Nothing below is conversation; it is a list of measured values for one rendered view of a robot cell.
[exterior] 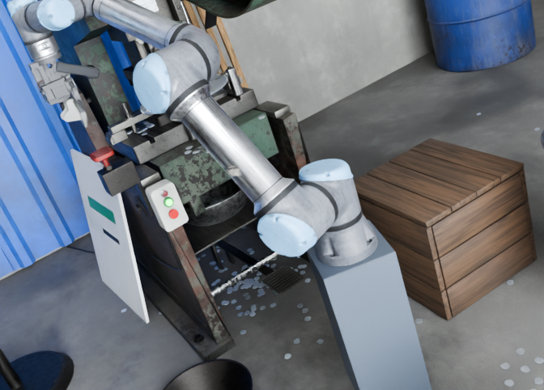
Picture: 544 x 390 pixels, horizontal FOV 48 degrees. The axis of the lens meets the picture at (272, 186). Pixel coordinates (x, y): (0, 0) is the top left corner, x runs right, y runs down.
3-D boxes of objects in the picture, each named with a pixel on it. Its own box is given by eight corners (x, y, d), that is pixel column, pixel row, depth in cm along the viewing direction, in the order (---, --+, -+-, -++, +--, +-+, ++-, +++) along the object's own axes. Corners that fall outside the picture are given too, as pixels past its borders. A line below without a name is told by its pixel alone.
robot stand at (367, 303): (432, 392, 159) (395, 251, 141) (368, 417, 158) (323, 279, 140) (405, 349, 176) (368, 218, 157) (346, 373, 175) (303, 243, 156)
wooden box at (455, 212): (537, 259, 192) (524, 162, 178) (448, 321, 180) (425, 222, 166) (448, 221, 227) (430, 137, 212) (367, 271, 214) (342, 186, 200)
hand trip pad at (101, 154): (125, 172, 174) (113, 149, 171) (105, 182, 172) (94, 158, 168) (116, 167, 180) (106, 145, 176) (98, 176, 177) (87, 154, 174)
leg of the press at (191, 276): (237, 345, 201) (129, 91, 164) (207, 365, 197) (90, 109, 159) (143, 256, 277) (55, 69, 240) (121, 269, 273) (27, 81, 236)
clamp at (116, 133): (159, 123, 200) (146, 94, 196) (112, 145, 194) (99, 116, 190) (152, 120, 205) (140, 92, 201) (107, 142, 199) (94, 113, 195)
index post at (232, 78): (244, 92, 202) (234, 65, 198) (236, 96, 200) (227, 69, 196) (240, 91, 204) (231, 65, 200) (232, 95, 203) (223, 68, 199)
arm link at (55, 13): (78, -14, 148) (55, -7, 155) (40, 1, 141) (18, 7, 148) (92, 18, 151) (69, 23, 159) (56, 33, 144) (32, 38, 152)
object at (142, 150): (259, 105, 204) (253, 88, 202) (140, 165, 188) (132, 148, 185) (219, 96, 229) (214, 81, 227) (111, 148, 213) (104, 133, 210)
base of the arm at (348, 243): (387, 250, 142) (377, 214, 138) (327, 274, 141) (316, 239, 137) (365, 222, 156) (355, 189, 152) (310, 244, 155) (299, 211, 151)
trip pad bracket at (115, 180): (157, 214, 182) (131, 157, 174) (128, 231, 179) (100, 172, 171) (150, 209, 187) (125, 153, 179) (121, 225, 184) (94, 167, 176)
